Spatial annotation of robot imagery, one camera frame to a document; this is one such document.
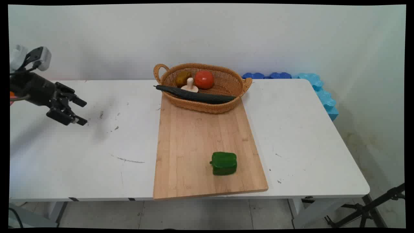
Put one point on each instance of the white mushroom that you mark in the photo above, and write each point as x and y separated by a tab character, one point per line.
190	86

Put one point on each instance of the white table leg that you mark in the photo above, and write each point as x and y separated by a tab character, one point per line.
310	212
58	212

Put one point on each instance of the green bell pepper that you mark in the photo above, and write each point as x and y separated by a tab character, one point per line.
223	163

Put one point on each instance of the black tripod stand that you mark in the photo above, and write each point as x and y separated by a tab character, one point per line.
365	210

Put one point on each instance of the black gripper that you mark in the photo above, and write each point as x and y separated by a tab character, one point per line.
34	88

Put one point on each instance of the brown potato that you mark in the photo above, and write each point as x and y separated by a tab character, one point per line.
183	78

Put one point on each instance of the dark green cucumber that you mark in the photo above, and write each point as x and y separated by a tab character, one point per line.
197	96

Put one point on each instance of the wooden cutting board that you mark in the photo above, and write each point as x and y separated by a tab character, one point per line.
200	145

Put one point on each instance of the grey base plate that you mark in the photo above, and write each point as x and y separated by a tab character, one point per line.
29	218

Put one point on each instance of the dark blue foam piece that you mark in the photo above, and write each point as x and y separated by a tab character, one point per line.
253	75
280	75

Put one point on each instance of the light blue foam strip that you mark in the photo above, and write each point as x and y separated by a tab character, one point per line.
325	97

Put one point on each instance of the woven wicker basket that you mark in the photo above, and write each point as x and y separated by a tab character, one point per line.
226	84

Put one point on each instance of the red tomato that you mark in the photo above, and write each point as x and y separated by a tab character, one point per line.
204	79

